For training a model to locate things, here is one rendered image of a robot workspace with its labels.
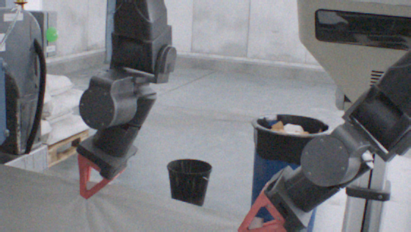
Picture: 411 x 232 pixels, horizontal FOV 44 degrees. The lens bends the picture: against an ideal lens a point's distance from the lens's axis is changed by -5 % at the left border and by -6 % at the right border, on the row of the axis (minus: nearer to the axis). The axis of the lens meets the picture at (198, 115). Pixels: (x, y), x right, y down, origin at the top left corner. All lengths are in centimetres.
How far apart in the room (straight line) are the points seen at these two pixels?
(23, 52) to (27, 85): 6
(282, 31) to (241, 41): 73
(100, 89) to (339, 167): 31
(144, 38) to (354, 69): 54
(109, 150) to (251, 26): 820
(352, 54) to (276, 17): 776
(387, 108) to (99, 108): 36
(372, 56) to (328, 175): 53
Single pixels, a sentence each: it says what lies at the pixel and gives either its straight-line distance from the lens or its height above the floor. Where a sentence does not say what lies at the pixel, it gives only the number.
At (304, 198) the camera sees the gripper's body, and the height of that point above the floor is 113.
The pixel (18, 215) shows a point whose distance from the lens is 94.
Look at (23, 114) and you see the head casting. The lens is 100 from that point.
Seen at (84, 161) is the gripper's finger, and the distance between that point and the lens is 80.
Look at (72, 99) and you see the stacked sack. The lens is 432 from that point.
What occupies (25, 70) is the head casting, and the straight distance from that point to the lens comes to 98.
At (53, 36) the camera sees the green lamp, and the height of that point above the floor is 128.
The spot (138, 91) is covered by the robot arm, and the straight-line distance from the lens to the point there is 73.
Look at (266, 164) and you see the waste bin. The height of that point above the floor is 45.
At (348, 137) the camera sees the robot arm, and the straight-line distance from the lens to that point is 58.
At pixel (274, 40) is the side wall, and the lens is 885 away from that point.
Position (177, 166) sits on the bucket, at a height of 22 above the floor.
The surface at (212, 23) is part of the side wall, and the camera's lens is 910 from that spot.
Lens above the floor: 138
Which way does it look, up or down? 14 degrees down
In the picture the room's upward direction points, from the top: 3 degrees clockwise
